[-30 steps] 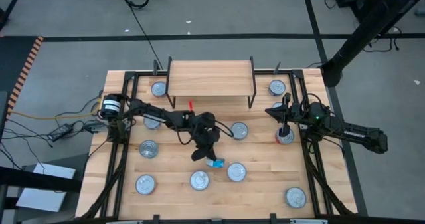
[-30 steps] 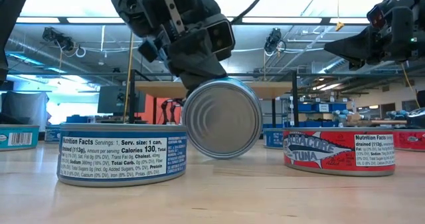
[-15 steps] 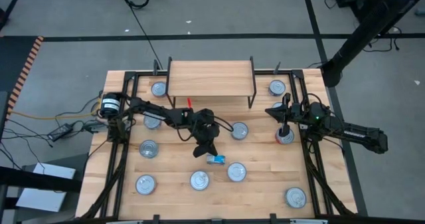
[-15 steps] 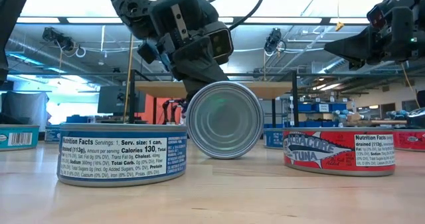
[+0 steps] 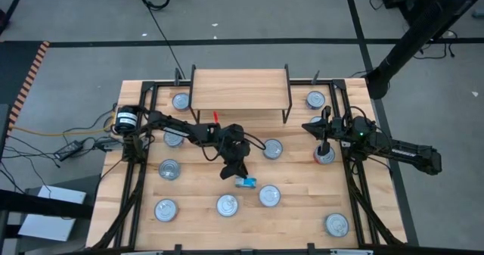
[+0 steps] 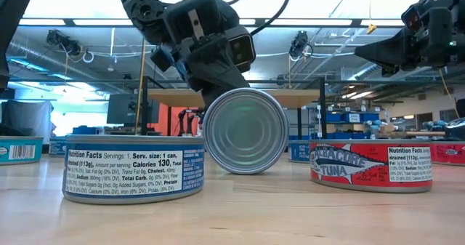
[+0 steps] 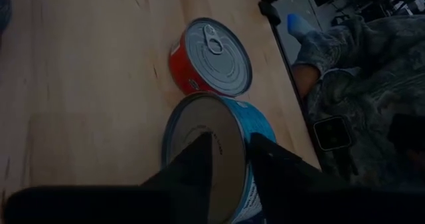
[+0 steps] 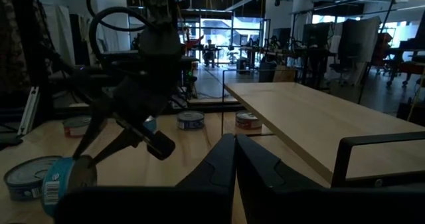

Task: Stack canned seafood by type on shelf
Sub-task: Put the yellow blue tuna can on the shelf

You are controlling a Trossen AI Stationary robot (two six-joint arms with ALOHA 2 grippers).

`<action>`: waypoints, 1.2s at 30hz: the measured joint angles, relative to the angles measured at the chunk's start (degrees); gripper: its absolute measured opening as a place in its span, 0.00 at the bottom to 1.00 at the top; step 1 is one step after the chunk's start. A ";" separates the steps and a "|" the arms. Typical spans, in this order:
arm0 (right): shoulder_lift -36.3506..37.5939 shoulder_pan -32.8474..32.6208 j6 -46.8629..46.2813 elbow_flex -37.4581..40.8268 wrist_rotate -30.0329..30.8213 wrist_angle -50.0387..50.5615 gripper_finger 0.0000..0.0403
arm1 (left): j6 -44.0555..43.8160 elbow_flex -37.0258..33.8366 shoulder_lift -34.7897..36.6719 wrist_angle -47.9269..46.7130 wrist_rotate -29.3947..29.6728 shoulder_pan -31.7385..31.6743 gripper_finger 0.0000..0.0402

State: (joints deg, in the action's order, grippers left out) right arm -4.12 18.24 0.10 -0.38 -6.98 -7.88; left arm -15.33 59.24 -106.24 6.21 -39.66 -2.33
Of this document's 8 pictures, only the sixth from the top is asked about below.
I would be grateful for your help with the black ceiling camera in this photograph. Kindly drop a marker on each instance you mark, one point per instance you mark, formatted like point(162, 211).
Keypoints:
point(299, 43)
point(61, 41)

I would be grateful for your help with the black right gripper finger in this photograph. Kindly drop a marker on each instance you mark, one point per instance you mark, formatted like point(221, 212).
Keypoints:
point(385, 52)

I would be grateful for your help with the grey cloth cover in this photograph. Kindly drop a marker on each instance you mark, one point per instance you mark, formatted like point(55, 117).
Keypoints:
point(27, 117)

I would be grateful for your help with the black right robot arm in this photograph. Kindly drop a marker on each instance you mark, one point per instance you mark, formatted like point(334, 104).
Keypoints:
point(460, 19)

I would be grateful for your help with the orange partition panel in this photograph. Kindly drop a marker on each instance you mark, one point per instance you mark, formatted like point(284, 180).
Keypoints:
point(161, 121)

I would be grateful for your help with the black domed object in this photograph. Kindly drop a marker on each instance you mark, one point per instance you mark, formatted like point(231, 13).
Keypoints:
point(456, 128)

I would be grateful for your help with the wooden shelf black metal legs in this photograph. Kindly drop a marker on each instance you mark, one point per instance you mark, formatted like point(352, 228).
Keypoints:
point(174, 97)

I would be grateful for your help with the background black robot arms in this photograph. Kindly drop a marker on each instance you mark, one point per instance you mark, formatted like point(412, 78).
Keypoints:
point(187, 121)

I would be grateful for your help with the yellow hanging tag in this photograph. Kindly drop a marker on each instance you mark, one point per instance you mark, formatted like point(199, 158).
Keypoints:
point(371, 28)

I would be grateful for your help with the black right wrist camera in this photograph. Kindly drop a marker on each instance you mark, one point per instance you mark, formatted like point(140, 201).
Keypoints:
point(412, 17)

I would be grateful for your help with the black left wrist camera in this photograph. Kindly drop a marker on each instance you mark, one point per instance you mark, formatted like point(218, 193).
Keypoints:
point(241, 48)

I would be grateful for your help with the blue storage bin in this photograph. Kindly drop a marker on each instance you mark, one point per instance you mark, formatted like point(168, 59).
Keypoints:
point(85, 130)
point(341, 136)
point(332, 117)
point(370, 116)

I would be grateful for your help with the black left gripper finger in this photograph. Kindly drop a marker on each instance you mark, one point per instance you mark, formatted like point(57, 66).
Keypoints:
point(218, 74)

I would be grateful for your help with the red label tuna can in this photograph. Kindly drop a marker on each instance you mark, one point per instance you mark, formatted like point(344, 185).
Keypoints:
point(363, 165)
point(448, 153)

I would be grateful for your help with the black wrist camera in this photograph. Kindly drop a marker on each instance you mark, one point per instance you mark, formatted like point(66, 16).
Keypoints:
point(241, 48)
point(412, 17)

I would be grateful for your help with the blue bin white label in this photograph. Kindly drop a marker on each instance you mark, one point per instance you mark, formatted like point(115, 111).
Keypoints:
point(353, 117)

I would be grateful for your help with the dark computer monitor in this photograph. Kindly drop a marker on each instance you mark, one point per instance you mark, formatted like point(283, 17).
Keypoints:
point(121, 108)

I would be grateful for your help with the background wooden table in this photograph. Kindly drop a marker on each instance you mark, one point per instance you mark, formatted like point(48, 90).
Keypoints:
point(417, 133)

